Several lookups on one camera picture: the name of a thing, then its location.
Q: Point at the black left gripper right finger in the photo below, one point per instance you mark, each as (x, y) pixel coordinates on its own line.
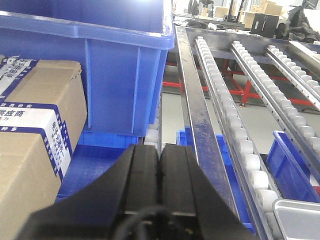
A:
(198, 210)

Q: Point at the silver metal tray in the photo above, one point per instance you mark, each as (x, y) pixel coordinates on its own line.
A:
(297, 220)

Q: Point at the white roller track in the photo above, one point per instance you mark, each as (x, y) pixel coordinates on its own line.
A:
(282, 109)
(305, 84)
(258, 188)

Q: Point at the cardboard box with blue tape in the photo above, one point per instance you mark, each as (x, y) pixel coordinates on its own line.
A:
(42, 114)

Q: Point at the black box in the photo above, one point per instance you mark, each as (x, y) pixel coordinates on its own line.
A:
(264, 25)

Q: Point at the blue bin lower right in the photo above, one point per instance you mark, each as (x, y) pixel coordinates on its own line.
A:
(289, 170)

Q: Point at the small blue bin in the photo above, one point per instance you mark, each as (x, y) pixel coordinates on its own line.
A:
(236, 190)

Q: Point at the large blue plastic crate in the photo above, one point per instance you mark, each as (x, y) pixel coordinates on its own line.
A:
(122, 46)

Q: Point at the metal shelf divider rail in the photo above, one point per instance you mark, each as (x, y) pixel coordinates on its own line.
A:
(197, 121)

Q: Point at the red metal frame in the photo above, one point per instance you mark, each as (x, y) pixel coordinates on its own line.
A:
(238, 84)

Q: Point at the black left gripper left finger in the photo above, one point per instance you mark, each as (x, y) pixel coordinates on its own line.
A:
(94, 212)

